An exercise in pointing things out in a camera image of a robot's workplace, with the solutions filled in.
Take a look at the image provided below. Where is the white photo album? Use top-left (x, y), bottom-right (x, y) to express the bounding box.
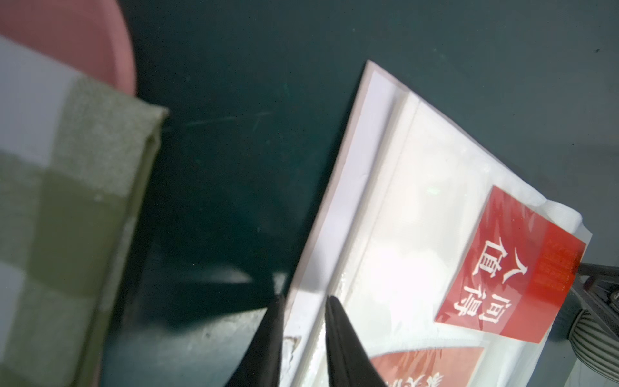
top-left (280, 62), bottom-right (592, 386)

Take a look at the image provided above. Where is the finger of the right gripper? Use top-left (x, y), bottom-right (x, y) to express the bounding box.
top-left (571, 264), bottom-right (618, 339)

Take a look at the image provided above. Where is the red photo card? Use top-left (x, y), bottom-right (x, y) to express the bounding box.
top-left (435, 187), bottom-right (587, 343)

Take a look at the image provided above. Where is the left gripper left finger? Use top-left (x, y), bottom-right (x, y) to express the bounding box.
top-left (226, 295), bottom-right (285, 387)

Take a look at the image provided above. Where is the orange photo card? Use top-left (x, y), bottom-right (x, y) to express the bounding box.
top-left (371, 347), bottom-right (485, 387)

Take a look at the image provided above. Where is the green checkered photo album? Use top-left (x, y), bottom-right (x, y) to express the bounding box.
top-left (0, 0), bottom-right (170, 387)

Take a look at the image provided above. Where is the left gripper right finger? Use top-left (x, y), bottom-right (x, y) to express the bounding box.
top-left (325, 296), bottom-right (385, 387)

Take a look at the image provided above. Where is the ribbed grey ceramic teapot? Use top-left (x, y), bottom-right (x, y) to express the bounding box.
top-left (567, 310), bottom-right (618, 383)

